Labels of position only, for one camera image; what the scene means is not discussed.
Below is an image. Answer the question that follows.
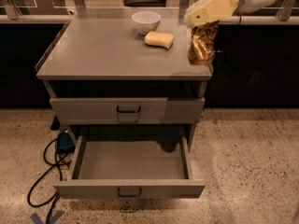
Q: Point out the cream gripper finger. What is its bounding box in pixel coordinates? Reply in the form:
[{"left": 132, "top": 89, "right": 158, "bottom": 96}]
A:
[{"left": 184, "top": 0, "right": 238, "bottom": 28}]

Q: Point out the orange patterned drink can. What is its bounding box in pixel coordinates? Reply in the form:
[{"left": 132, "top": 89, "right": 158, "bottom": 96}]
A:
[{"left": 188, "top": 22, "right": 219, "bottom": 65}]

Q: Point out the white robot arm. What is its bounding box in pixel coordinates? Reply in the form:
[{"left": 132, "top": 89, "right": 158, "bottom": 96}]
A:
[{"left": 184, "top": 0, "right": 278, "bottom": 28}]

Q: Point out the grey metal drawer cabinet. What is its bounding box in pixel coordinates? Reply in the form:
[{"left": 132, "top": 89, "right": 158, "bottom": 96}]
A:
[{"left": 37, "top": 8, "right": 212, "bottom": 139}]

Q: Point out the closed grey upper drawer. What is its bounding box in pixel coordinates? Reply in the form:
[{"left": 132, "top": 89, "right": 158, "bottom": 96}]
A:
[{"left": 50, "top": 98, "right": 205, "bottom": 125}]

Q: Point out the open grey lower drawer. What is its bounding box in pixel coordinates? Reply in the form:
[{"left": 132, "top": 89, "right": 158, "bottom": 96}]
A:
[{"left": 54, "top": 135, "right": 205, "bottom": 199}]

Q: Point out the yellow sponge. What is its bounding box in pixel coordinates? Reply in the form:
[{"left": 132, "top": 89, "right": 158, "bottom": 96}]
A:
[{"left": 145, "top": 31, "right": 175, "bottom": 49}]

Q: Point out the white ceramic bowl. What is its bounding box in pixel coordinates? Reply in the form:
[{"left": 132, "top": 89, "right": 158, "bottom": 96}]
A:
[{"left": 132, "top": 11, "right": 162, "bottom": 35}]

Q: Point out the blue power box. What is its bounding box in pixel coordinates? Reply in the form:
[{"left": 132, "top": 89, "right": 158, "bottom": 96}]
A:
[{"left": 55, "top": 132, "right": 75, "bottom": 153}]

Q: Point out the black floor cable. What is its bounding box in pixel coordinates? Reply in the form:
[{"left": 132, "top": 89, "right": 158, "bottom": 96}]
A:
[{"left": 26, "top": 137, "right": 73, "bottom": 224}]

